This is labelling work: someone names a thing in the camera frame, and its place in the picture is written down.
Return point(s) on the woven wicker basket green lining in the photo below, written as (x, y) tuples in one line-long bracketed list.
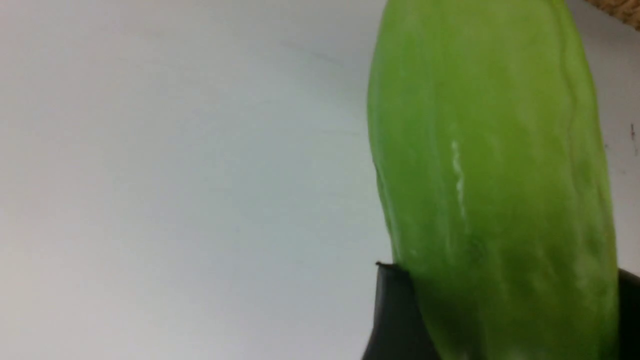
[(625, 11)]

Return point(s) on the green ridged gourd vegetable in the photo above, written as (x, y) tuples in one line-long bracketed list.
[(490, 165)]

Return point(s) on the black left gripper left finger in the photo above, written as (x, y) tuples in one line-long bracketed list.
[(398, 331)]

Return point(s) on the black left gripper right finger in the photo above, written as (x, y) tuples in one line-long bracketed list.
[(629, 308)]

